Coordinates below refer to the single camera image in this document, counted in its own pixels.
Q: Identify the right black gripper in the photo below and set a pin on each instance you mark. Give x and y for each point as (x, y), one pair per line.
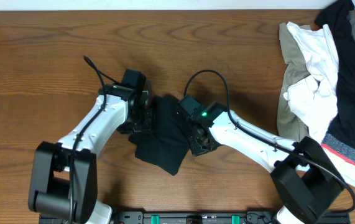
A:
(195, 148)

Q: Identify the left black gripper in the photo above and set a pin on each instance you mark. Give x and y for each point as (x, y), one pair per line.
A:
(144, 121)

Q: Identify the black polo shirt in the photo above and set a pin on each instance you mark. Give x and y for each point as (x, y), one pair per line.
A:
(166, 145)

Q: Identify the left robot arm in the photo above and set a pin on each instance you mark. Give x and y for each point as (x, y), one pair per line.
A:
(64, 181)

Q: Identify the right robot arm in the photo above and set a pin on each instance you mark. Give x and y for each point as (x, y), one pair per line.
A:
(305, 178)

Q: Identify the khaki shorts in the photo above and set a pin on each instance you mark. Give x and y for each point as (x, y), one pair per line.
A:
(298, 86)

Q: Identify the white shirt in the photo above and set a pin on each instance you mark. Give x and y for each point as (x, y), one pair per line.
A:
(321, 60)

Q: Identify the black garment with striped band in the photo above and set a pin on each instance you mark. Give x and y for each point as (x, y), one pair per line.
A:
(340, 137)

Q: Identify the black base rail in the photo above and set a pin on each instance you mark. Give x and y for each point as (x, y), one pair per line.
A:
(254, 217)

